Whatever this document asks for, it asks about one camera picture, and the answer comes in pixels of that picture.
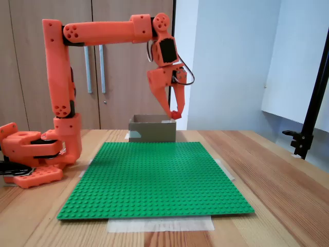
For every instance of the red lego block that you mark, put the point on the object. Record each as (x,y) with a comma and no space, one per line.
(176,115)

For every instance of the open cardboard box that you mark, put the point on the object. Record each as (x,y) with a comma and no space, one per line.
(154,132)

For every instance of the green lego baseplate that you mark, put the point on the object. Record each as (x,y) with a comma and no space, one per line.
(154,185)

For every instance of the wooden cabinet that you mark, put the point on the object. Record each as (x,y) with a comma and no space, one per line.
(123,85)

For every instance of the white panel board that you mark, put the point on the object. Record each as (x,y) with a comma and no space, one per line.
(295,77)

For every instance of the wide masking tape strip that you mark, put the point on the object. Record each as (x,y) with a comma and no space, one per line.
(159,226)

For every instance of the black stand pole with clamp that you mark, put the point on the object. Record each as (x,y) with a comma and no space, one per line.
(312,115)

